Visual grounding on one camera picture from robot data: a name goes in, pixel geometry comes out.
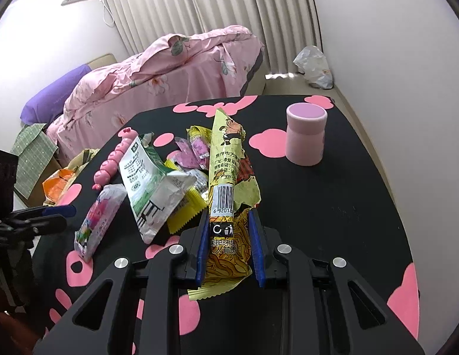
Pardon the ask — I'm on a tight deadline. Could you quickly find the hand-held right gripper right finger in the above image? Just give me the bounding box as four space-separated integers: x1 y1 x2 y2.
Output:
249 208 426 355

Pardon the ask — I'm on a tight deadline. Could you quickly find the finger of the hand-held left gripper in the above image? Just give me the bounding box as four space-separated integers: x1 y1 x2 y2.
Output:
7 205 77 220
0 214 66 245

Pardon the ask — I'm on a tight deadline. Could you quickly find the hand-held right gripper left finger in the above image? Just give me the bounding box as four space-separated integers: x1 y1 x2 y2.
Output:
31 211 210 355

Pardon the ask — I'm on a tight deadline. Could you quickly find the orange white noodle wrapper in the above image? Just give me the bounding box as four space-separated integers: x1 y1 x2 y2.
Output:
42 168 83 206

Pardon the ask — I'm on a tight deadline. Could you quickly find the pink white tissue packet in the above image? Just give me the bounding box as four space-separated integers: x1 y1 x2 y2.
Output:
74 184 127 263

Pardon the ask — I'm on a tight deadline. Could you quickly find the bright yellow zigzag wrapper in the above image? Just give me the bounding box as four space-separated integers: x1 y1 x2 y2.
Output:
166 177 216 234

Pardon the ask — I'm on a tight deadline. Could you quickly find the yellow plastic bag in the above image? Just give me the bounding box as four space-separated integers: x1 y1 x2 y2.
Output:
42 148 101 208

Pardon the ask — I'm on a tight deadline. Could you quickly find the yellow cartoon snack packet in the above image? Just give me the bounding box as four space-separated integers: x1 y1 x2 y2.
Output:
187 108 263 301

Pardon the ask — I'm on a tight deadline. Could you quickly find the green white wrapper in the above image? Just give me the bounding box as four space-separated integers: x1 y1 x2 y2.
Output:
118 132 199 245

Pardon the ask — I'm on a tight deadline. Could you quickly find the pink purple candy wrapper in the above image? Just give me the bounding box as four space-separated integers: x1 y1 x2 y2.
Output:
175 137 210 171

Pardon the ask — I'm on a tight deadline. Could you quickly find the yellow purple snack packet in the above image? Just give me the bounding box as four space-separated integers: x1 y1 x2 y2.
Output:
187 125 216 156

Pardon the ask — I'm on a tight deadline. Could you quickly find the cardboard box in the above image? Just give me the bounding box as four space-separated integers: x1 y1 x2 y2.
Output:
14 154 64 208

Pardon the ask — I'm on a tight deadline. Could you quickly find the green checked cloth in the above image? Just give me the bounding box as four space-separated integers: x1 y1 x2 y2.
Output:
10 122 61 199

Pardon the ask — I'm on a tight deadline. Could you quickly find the pink caterpillar toy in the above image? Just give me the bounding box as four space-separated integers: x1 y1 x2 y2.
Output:
93 127 138 193

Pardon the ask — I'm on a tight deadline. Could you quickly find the black pink-patterned tablecloth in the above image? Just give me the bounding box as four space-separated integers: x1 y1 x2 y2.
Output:
31 94 421 355

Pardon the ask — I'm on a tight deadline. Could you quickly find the purple pillow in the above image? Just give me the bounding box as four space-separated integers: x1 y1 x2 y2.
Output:
21 64 93 126

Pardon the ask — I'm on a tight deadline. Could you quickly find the pink cylindrical cup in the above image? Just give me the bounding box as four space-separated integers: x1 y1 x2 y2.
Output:
285 103 329 167

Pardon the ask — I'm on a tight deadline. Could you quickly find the beige headboard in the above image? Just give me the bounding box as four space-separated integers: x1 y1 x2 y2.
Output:
85 53 117 73

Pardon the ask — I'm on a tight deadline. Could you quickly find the bed with pink floral sheet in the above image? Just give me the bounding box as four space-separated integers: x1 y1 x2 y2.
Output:
46 25 268 158

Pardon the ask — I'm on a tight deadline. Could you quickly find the pink floral duvet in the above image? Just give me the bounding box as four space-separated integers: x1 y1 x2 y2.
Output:
63 25 265 120

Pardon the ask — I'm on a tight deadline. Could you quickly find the white plastic bag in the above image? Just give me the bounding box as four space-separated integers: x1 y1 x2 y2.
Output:
292 45 336 90

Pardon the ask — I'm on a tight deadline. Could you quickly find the white pleated curtain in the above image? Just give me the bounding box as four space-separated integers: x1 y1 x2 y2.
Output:
102 0 325 79

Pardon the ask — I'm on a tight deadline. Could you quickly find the white curtain wand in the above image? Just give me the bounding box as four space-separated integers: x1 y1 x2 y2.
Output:
182 0 208 34

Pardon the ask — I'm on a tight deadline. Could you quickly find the white cable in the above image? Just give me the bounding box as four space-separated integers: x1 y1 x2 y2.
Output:
101 0 116 27

